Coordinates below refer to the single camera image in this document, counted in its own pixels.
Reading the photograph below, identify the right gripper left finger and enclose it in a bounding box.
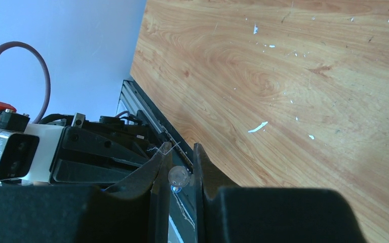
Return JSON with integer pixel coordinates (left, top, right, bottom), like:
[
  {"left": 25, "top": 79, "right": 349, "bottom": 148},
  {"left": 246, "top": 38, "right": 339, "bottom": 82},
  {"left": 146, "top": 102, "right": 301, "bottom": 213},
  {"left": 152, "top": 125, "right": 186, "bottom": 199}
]
[{"left": 0, "top": 142, "right": 172, "bottom": 242}]

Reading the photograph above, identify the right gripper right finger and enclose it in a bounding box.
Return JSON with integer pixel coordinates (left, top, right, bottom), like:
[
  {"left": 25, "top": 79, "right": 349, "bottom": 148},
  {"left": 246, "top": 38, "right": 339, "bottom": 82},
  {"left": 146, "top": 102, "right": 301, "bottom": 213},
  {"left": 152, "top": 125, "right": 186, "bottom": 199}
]
[{"left": 193, "top": 143, "right": 365, "bottom": 242}]

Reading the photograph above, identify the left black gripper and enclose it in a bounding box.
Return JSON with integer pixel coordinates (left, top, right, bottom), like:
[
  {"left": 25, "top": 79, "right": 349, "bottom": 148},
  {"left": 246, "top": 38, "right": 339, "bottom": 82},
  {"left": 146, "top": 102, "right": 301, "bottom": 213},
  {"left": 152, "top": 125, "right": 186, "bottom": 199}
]
[{"left": 48, "top": 115, "right": 163, "bottom": 185}]

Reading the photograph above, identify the clear pen cap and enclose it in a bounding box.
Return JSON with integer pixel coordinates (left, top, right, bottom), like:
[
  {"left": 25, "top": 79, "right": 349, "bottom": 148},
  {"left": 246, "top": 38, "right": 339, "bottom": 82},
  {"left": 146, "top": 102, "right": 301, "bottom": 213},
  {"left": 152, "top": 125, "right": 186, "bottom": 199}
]
[{"left": 168, "top": 166, "right": 191, "bottom": 193}]

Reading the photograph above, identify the aluminium frame rail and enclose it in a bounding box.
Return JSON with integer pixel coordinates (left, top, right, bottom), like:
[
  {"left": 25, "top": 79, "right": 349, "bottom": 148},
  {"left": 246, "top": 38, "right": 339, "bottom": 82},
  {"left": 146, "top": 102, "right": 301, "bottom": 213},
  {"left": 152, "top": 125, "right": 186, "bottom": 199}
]
[{"left": 116, "top": 78, "right": 166, "bottom": 133}]

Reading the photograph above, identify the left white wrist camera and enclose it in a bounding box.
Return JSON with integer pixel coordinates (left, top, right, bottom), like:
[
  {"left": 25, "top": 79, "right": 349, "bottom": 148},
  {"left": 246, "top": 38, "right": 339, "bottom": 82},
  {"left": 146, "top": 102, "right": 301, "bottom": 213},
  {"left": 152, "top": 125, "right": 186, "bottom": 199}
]
[{"left": 0, "top": 124, "right": 63, "bottom": 182}]

